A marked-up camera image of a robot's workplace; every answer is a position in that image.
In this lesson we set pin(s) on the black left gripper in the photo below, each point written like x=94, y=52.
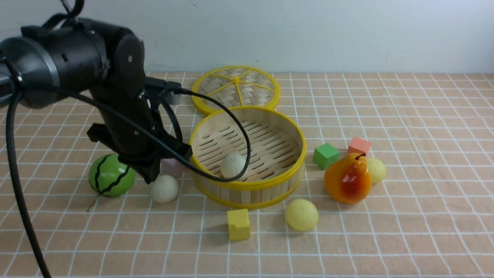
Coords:
x=133, y=147

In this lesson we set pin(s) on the white bun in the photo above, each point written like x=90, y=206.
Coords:
x=232, y=165
x=164, y=189

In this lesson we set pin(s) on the yellow bun front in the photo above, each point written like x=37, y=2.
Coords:
x=301, y=215

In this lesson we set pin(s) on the yellow bun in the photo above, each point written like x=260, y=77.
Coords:
x=301, y=215
x=376, y=169

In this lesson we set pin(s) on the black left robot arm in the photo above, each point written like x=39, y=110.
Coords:
x=108, y=61

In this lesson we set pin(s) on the woven bamboo steamer lid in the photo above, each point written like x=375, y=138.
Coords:
x=239, y=86

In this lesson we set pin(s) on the green toy watermelon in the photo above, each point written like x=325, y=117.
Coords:
x=109, y=177

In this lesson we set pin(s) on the pink purple cube block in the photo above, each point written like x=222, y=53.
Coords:
x=172, y=167

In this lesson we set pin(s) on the yellow cube block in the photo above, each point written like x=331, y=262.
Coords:
x=238, y=224

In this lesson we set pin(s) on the green cube block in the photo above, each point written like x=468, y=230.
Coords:
x=325, y=155

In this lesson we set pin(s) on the orange toy pear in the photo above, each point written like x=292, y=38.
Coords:
x=348, y=180

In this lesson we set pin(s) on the salmon orange cube block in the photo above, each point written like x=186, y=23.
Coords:
x=358, y=145

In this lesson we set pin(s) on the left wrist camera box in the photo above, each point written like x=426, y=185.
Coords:
x=168, y=90

